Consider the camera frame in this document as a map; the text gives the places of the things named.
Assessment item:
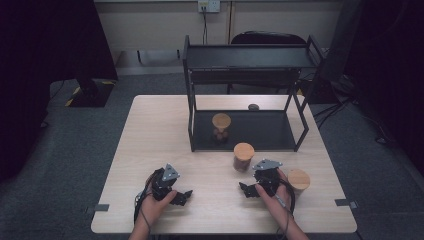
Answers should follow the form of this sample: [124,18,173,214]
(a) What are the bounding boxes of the glass jar with wooden lid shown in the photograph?
[232,142,256,174]
[211,112,232,145]
[286,168,311,200]

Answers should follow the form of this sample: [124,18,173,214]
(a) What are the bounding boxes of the right hand-held gripper black cable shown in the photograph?
[273,178,297,240]

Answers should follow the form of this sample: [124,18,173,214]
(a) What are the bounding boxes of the black wall socket cable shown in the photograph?
[200,6,210,46]

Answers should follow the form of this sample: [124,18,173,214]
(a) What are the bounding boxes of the left hand-held gripper black cable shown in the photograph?
[133,173,159,234]

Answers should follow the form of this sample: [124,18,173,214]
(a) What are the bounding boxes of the person's left hand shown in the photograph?
[137,174,178,232]

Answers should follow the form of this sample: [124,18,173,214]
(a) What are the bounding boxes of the black floor cables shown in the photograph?
[313,94,356,130]

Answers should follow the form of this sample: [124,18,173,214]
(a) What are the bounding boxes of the black metal shelf rack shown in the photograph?
[181,34,326,153]

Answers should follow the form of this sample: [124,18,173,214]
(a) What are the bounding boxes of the black stand base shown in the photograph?
[64,78,116,108]

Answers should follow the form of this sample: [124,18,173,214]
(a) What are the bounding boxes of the dark curtain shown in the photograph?
[0,0,119,183]
[343,0,424,168]

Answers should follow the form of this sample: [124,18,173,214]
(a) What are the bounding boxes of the person's right hand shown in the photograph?
[255,168,296,222]

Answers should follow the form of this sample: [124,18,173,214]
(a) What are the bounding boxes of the hand-held gripper black cable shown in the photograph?
[273,178,297,240]
[133,173,159,234]

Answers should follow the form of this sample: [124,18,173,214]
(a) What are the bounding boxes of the white wall socket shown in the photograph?
[197,0,222,14]

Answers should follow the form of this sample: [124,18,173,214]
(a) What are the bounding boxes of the black chair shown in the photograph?
[227,30,308,95]

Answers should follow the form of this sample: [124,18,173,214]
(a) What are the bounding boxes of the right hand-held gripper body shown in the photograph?
[252,158,284,198]

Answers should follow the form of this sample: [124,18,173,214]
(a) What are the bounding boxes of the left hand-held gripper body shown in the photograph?
[150,163,181,202]

